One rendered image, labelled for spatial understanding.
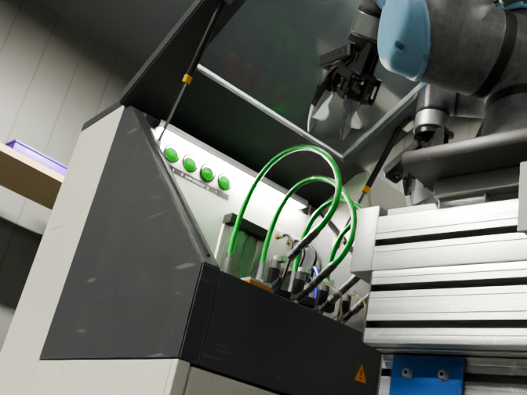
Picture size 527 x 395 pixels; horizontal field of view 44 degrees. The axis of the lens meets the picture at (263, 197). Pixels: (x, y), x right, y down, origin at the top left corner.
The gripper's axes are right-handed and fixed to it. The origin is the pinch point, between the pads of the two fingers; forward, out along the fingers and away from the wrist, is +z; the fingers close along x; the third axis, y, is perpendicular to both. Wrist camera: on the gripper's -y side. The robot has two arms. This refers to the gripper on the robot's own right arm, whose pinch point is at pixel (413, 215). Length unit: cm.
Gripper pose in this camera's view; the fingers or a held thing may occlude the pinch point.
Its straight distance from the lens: 143.3
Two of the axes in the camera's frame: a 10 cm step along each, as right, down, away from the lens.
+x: 7.5, 4.0, 5.3
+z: -2.0, 9.0, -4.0
